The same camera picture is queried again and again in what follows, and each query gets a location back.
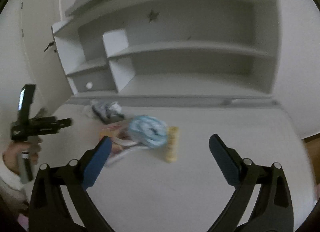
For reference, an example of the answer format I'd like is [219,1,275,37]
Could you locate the crumpled grey white wrapper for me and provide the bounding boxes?
[83,99,125,124]

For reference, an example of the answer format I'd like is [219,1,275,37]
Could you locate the white torn wrapper strip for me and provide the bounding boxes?
[104,145,150,167]

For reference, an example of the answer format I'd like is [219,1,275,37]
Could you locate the light blue wrapper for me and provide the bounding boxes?
[127,115,168,149]

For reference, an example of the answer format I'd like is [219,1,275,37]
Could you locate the small pink box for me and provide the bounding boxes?
[99,120,131,152]

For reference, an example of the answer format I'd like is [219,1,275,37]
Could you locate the person's left hand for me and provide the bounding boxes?
[3,136,42,175]

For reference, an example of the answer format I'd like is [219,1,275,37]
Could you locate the white desk hutch shelf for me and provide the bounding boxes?
[52,0,280,99]

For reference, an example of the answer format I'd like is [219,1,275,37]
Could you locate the white drawer knob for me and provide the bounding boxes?
[86,82,93,89]

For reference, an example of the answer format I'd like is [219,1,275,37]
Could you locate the yellow candy bar wrapper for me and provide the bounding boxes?
[164,126,179,163]

